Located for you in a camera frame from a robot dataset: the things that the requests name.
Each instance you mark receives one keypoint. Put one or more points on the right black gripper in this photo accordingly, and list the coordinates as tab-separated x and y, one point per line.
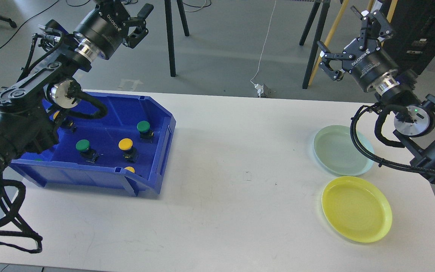
374	66

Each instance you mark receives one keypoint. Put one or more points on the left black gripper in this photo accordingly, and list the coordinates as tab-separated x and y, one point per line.
106	27

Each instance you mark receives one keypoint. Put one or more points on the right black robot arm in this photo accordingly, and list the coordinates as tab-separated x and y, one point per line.
403	120

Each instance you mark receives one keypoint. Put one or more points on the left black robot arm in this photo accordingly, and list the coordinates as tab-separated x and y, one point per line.
33	109

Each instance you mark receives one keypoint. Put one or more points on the pale green plate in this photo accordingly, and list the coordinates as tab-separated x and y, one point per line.
335	152

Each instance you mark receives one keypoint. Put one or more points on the yellow button front edge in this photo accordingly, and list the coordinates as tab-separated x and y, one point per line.
130	169

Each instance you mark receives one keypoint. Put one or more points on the yellow plate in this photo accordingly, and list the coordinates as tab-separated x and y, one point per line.
356	209

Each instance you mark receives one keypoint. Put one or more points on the black tripod right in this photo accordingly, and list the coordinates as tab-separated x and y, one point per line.
324	5

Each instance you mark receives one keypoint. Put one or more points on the black cabinet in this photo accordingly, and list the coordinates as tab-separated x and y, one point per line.
413	45

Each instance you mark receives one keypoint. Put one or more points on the white power adapter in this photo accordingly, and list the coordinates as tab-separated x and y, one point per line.
263	91

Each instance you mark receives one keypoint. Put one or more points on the blue plastic bin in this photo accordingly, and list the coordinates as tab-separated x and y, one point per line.
62	164

